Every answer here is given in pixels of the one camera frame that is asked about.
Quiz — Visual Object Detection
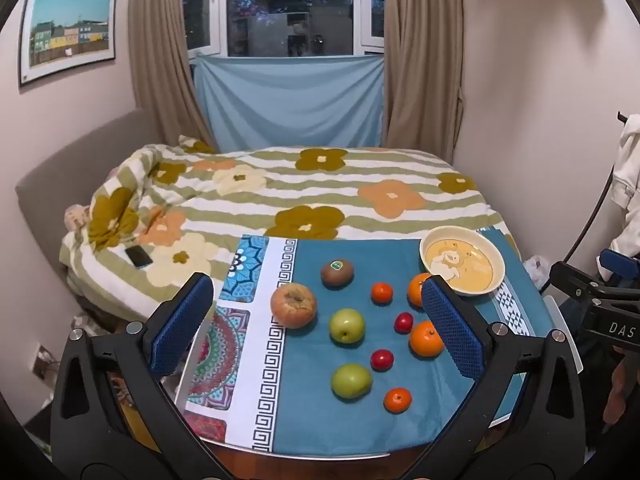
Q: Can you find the cream cartoon print bowl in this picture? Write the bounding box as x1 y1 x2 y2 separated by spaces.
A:
419 226 505 297

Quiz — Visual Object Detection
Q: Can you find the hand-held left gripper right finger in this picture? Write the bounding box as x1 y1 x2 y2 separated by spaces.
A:
415 275 586 480

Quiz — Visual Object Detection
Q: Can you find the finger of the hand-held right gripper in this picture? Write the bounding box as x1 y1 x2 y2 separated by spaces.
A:
549 261 603 306
597 249 640 283

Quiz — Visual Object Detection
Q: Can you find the clear plastic bag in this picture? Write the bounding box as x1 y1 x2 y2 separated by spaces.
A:
522 255 551 286

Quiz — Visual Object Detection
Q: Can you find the green apple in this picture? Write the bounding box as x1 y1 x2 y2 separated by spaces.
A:
329 308 366 344
331 364 373 400

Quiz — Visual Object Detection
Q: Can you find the person's right hand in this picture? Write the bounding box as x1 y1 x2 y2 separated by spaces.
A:
602 360 629 426

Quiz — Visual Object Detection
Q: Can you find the black cable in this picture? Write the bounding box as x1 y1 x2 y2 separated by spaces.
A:
540 162 618 293

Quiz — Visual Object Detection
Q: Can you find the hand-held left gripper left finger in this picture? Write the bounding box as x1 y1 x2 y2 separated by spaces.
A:
50 272 236 480

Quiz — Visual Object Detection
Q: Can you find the wall socket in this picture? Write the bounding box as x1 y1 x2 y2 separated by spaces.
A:
32 344 56 376

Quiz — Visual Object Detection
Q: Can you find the framed houses picture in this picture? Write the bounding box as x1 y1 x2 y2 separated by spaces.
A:
19 0 118 87

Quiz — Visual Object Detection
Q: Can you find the light blue hanging cloth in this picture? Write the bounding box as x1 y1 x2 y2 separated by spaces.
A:
192 52 386 153

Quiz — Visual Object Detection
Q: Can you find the blue patterned tablecloth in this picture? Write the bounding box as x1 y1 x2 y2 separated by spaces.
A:
182 230 561 453

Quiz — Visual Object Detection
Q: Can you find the window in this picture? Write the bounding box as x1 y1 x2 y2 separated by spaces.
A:
182 0 386 58

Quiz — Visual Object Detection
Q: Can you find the grey upholstered headboard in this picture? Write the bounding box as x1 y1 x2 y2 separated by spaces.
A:
15 110 166 321

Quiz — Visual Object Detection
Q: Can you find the floral striped blanket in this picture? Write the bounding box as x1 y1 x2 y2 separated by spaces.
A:
59 135 521 321

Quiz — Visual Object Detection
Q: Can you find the large orange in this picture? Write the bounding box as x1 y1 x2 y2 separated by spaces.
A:
409 320 446 358
407 272 434 309

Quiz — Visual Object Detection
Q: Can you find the black smartphone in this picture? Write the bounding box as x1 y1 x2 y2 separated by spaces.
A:
123 245 154 268

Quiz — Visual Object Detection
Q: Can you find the wrinkled reddish brown apple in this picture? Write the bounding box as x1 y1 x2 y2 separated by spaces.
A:
270 283 318 330

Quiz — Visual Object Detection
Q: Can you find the beige curtain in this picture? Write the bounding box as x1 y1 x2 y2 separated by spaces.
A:
382 0 466 163
129 0 218 153

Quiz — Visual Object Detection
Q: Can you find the white hanging garment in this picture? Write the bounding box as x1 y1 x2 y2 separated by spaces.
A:
612 114 640 251

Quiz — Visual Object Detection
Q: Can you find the brown kiwi with sticker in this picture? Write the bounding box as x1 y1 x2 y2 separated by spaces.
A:
320 259 355 289

